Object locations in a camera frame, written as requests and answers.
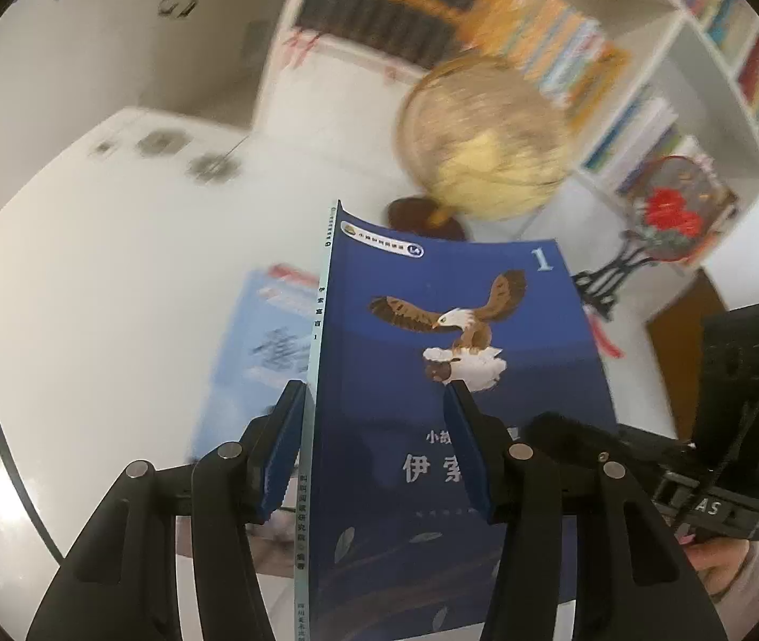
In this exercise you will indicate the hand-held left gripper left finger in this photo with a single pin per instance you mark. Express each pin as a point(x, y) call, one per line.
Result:
point(282, 467)

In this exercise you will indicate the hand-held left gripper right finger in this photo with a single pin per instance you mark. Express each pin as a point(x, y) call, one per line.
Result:
point(476, 467)

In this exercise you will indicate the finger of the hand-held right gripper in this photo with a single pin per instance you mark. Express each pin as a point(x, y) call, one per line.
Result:
point(573, 434)

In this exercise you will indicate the person's right forearm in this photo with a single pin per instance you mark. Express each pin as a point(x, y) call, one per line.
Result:
point(753, 587)

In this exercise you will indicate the rows of colourful shelf books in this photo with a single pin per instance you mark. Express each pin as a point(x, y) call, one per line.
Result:
point(639, 133)

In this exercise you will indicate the row of orange spine books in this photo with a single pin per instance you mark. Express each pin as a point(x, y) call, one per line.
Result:
point(553, 47)

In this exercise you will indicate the person's right hand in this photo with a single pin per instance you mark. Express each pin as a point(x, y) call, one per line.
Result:
point(716, 564)

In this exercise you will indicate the brown wooden cabinet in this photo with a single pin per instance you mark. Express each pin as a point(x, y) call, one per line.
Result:
point(680, 347)

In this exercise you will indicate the red tassel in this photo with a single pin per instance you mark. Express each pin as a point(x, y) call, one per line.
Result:
point(606, 340)

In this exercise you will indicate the light blue cover book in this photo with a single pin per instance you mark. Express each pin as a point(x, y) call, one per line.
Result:
point(246, 347)

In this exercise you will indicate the round embroidered flower fan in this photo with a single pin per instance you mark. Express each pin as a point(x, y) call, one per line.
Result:
point(673, 210)

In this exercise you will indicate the yellow antique globe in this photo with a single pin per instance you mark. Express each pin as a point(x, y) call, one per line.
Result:
point(486, 140)

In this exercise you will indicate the white bookshelf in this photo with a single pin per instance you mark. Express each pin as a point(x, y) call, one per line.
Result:
point(326, 113)

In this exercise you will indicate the row of dark hardcover volumes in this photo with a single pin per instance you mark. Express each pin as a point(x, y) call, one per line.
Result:
point(379, 6)

